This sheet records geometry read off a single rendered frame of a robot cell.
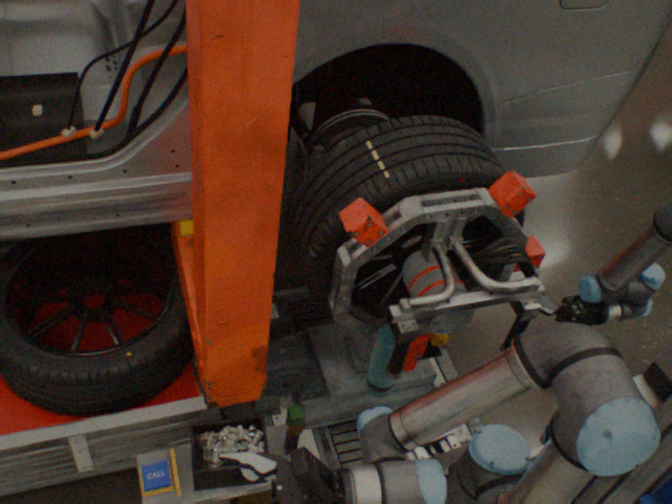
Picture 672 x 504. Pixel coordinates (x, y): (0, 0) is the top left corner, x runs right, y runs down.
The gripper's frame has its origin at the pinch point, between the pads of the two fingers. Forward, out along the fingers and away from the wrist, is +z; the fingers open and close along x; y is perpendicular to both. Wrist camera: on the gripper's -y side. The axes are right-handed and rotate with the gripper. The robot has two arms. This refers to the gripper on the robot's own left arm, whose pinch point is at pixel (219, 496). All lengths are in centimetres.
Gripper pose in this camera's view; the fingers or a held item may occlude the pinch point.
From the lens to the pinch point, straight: 112.0
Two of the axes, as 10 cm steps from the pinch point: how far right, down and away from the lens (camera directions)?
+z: -9.8, 0.4, -1.9
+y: -1.0, 7.7, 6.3
